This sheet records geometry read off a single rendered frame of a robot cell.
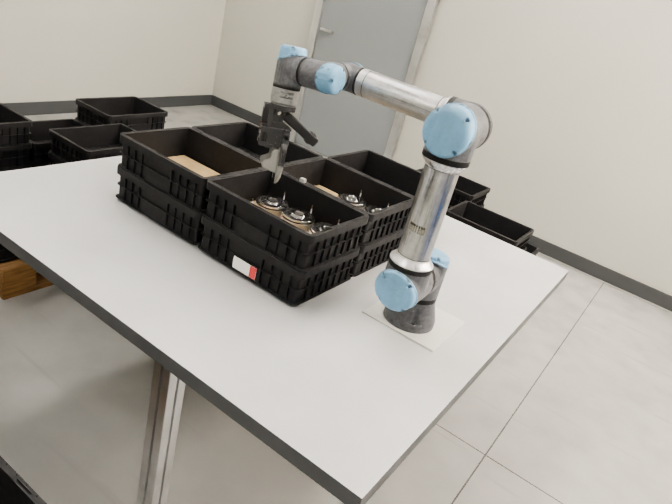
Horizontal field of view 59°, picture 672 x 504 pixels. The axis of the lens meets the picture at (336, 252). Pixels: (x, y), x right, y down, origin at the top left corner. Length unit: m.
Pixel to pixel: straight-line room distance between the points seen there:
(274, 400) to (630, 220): 3.59
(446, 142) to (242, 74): 4.76
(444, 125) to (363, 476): 0.76
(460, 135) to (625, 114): 3.20
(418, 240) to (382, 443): 0.49
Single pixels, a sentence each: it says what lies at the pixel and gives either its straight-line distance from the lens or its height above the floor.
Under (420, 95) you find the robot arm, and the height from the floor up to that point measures 1.32.
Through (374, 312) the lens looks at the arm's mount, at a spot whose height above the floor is 0.70.
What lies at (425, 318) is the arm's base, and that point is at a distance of 1.69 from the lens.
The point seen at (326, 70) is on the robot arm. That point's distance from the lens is 1.55.
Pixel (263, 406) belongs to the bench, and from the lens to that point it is 1.32.
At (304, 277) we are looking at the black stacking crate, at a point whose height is 0.80.
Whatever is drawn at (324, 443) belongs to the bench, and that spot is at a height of 0.70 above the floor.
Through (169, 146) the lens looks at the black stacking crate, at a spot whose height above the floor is 0.87.
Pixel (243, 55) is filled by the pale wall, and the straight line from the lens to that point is 6.00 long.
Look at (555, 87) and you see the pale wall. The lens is 4.58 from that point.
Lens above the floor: 1.57
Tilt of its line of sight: 25 degrees down
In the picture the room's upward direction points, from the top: 15 degrees clockwise
